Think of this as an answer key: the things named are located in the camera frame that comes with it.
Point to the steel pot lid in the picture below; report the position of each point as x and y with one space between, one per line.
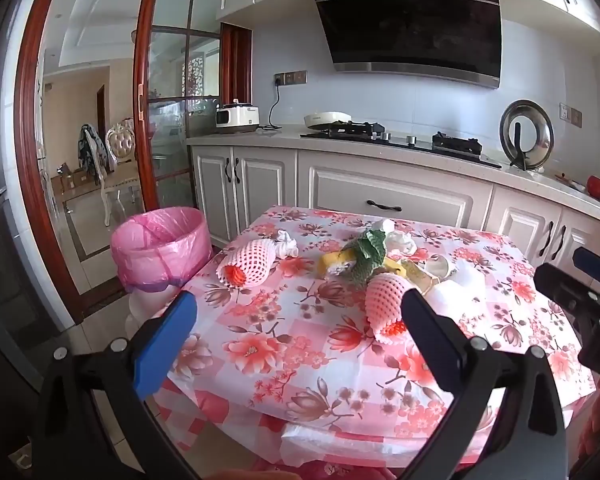
537 130

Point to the cardboard boxes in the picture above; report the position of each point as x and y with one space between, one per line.
72 177

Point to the black gas stove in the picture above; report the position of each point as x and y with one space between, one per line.
420 142

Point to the white lattice screen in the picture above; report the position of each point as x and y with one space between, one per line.
202 77

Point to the ornate white chair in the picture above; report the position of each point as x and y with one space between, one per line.
120 145

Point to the red cup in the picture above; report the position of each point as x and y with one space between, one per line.
596 186

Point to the dark patterned jacket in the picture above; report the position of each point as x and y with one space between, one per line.
92 152

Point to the pink floral tablecloth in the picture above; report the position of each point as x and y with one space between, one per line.
300 340

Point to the pink foam net sleeve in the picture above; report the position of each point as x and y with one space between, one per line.
385 300
247 265

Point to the black lid rack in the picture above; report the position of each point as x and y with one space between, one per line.
517 145

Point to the white plastic bag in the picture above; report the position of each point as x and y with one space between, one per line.
452 292

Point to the white base cabinet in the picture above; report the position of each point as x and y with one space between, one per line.
300 175

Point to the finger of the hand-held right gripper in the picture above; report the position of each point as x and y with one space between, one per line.
562 285
597 265

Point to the yellow banana peel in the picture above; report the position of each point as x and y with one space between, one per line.
335 262

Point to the white cabinet door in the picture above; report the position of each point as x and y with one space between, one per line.
582 232
520 220
210 190
262 185

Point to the wooden glass sliding door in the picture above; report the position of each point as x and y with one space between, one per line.
142 85

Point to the white rice cooker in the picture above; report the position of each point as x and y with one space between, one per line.
237 117

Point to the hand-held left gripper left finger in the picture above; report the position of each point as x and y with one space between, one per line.
165 345

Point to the white drawer front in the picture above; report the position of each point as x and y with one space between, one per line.
350 187

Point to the brown wall socket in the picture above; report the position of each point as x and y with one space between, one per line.
292 78
571 115

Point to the white frying pan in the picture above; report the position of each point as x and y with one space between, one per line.
325 120

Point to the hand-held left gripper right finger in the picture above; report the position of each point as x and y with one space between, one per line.
430 345

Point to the white eggshell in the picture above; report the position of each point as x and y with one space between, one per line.
437 265

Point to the pink-lined waste bin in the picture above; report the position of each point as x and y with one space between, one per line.
155 245

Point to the green vegetable leaf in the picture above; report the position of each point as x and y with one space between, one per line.
367 255

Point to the black range hood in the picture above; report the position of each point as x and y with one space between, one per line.
410 20

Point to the red wooden door frame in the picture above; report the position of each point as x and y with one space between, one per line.
30 160

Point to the white tissue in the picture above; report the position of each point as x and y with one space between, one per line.
400 244
286 245
382 226

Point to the cream wrapper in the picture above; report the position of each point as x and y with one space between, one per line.
416 276

